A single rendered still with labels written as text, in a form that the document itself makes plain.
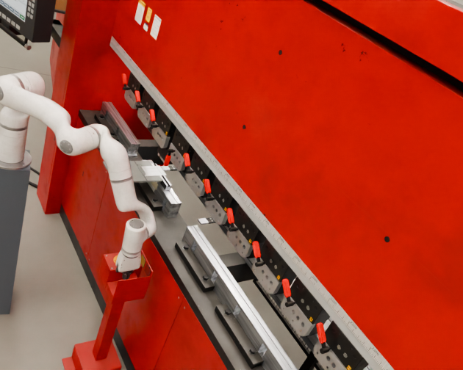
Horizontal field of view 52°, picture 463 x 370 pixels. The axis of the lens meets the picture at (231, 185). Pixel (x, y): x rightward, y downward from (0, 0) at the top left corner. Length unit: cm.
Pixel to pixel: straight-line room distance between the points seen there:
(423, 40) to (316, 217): 64
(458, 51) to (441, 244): 49
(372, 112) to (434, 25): 29
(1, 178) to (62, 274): 108
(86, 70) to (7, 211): 107
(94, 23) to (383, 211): 212
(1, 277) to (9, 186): 61
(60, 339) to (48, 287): 39
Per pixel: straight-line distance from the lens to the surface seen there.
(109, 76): 320
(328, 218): 160
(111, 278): 230
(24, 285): 320
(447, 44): 136
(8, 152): 236
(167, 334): 238
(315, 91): 163
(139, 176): 250
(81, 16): 300
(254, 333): 201
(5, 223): 257
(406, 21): 143
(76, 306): 313
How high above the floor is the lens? 236
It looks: 30 degrees down
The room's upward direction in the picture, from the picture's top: 23 degrees clockwise
